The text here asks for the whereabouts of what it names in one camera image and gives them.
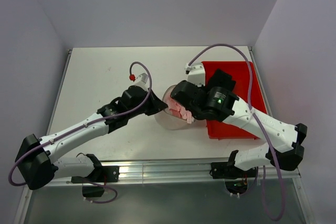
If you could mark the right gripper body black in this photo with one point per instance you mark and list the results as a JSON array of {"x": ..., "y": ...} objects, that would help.
[{"x": 196, "y": 115}]

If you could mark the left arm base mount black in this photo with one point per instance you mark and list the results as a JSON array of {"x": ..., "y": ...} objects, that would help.
[{"x": 103, "y": 174}]

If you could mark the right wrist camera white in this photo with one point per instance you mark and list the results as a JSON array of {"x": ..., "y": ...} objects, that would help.
[{"x": 195, "y": 74}]

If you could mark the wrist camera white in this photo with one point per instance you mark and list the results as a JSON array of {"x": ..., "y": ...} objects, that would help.
[
  {"x": 195, "y": 74},
  {"x": 140, "y": 81}
]

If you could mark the aluminium mounting rail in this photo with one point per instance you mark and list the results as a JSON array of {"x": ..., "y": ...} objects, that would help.
[{"x": 132, "y": 172}]

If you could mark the white mesh laundry bag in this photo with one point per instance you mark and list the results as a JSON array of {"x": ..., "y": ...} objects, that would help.
[{"x": 166, "y": 120}]

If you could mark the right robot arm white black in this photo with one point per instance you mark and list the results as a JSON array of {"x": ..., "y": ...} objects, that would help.
[{"x": 282, "y": 148}]

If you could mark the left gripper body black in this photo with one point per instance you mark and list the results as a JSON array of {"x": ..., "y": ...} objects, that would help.
[{"x": 145, "y": 96}]

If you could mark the black garment in bin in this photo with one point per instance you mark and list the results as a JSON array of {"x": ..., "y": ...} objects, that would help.
[{"x": 222, "y": 80}]

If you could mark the pink bra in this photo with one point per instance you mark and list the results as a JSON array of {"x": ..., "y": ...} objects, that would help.
[{"x": 178, "y": 111}]

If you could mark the red plastic bin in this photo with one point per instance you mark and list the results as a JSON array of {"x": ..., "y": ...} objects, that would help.
[{"x": 240, "y": 73}]

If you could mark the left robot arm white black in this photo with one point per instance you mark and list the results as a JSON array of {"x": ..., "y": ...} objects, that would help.
[{"x": 40, "y": 160}]

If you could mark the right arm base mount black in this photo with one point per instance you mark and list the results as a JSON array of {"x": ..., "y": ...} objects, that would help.
[{"x": 223, "y": 170}]

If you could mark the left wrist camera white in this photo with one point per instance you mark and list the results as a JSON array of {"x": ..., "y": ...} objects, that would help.
[{"x": 140, "y": 81}]

